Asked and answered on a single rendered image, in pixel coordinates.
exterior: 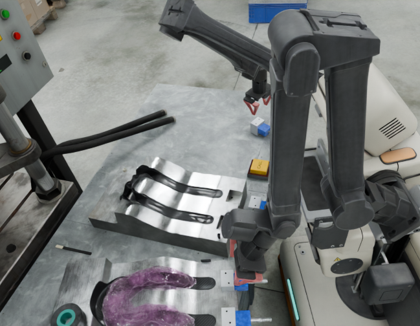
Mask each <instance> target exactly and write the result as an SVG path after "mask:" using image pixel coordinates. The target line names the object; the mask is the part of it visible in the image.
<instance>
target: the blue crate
mask: <svg viewBox="0 0 420 326"><path fill-rule="evenodd" d="M300 8H307V2H306V3H249V23H270V22H271V20H272V19H273V17H274V16H275V15H277V14H278V13H280V12H282V11H284V10H288V9H296V10H299V9H300Z"/></svg>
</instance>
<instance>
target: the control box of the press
mask: <svg viewBox="0 0 420 326"><path fill-rule="evenodd" d="M53 77H54V75H53V73H52V71H51V69H50V67H49V64H48V63H47V60H46V59H45V57H44V55H43V53H42V50H41V48H40V46H39V44H38V42H37V40H36V38H35V36H34V33H33V31H32V29H31V27H30V25H29V23H28V21H27V19H26V17H25V15H24V13H23V11H22V9H21V7H20V5H19V3H18V0H0V83H1V85H2V86H3V88H4V90H5V91H6V98H5V100H4V101H3V102H4V103H5V105H6V107H7V108H8V110H9V111H10V113H11V115H12V116H14V115H15V114H17V116H18V118H19V119H20V121H21V123H22V124H23V126H24V127H25V129H26V130H27V132H28V134H29V135H30V137H31V138H33V139H34V140H35V141H36V142H37V143H38V145H39V147H40V148H41V153H42V152H44V151H46V150H48V149H52V148H53V147H55V146H56V145H57V144H56V142H55V141H54V139H53V137H52V135H51V133H50V131H49V130H48V128H47V126H46V125H45V123H44V121H43V119H42V117H41V115H40V114H39V112H38V110H37V109H36V106H35V105H34V103H33V101H32V100H31V99H32V98H33V97H34V96H35V95H36V94H37V93H38V92H39V91H40V90H41V89H42V88H43V87H44V86H45V85H46V84H47V83H48V82H49V81H50V80H51V79H52V78H53ZM48 173H49V175H50V177H53V178H57V179H59V180H66V181H69V182H73V183H74V185H75V186H76V188H77V189H78V193H79V194H80V195H81V194H82V193H83V190H82V189H81V187H80V185H79V183H78V181H77V180H76V178H75V176H74V174H73V172H72V171H71V169H70V167H69V165H68V163H67V162H66V160H65V158H64V157H63V155H56V156H55V157H54V158H53V159H52V161H51V163H50V166H49V170H48Z"/></svg>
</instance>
